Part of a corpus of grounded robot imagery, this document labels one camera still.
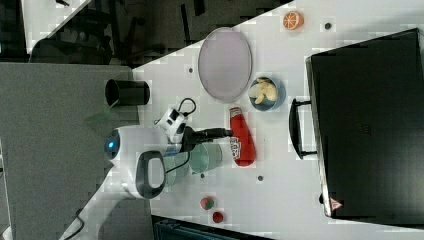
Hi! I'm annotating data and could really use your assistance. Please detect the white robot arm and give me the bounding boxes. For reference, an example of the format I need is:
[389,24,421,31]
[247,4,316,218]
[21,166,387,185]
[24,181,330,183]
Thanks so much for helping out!
[59,125,233,240]

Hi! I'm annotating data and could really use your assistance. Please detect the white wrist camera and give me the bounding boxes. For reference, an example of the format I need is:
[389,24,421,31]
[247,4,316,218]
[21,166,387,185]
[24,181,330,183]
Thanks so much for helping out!
[156,107,188,143]

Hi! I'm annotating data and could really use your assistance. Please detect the black toaster oven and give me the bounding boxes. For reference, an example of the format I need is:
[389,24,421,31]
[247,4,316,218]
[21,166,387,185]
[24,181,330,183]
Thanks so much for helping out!
[306,28,424,228]

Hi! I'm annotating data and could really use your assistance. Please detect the black cylindrical cup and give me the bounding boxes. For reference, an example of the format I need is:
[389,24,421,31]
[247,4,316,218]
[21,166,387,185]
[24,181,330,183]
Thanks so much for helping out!
[105,79,150,106]

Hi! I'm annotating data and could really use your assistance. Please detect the blue bowl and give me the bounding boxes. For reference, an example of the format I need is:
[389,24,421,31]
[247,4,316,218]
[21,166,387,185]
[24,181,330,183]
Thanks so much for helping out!
[248,77,286,112]

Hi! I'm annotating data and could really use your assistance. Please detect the orange slice toy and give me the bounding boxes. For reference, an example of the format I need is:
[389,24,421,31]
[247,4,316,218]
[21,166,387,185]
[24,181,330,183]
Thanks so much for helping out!
[283,11,304,30]

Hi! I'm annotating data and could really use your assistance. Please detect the dark teal crate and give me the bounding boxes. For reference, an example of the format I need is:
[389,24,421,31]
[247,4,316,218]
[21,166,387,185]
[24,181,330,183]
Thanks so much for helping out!
[153,218,268,240]

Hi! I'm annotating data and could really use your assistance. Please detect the strawberry toy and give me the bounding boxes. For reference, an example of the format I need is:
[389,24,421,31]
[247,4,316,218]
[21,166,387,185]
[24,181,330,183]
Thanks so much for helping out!
[200,197,215,210]

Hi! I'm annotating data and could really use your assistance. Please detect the lavender round plate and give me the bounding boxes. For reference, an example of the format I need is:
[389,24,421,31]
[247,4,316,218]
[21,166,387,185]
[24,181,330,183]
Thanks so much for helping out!
[198,27,252,103]

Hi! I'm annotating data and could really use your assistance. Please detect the red tomato toy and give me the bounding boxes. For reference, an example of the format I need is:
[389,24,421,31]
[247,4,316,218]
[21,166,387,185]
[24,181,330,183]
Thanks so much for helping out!
[212,211,224,223]

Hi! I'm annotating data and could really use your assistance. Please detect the black oven door handle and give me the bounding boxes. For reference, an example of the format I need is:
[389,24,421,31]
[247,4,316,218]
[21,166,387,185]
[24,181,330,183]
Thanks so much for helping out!
[289,99,316,159]

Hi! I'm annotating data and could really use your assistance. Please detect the black cable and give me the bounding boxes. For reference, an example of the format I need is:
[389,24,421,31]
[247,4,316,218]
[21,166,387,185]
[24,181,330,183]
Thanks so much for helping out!
[177,97,198,118]

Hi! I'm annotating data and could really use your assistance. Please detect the green strainer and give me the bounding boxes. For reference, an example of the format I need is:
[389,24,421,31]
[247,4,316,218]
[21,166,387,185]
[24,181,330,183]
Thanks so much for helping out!
[164,153,190,187]

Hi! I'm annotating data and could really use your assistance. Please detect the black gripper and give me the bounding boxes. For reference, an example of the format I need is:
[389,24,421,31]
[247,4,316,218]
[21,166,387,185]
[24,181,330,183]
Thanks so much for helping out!
[181,126,233,152]

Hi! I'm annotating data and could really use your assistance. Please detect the green plastic cup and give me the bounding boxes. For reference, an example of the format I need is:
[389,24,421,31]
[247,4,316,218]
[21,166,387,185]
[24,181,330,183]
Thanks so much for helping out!
[189,143,222,174]

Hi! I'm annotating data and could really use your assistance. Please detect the red plush ketchup bottle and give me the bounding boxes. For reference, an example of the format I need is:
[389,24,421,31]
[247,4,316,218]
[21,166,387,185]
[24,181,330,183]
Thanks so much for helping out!
[229,107,256,167]

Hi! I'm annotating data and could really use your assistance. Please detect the yellow chips in bowl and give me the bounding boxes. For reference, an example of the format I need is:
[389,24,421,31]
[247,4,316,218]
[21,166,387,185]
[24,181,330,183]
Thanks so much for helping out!
[248,78,278,104]

